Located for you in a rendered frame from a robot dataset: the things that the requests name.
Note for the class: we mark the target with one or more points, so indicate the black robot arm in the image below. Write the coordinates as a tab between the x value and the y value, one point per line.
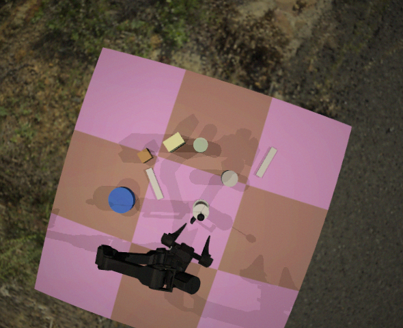
158	271

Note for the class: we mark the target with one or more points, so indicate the blue cylinder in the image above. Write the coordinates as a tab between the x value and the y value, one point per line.
121	199

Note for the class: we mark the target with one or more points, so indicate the tan square block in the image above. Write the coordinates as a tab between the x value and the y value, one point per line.
145	155

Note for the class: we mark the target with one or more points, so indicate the pale yellow rectangular block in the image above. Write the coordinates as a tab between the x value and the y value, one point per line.
174	142

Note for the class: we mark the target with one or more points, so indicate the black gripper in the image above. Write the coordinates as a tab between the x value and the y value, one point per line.
204	259

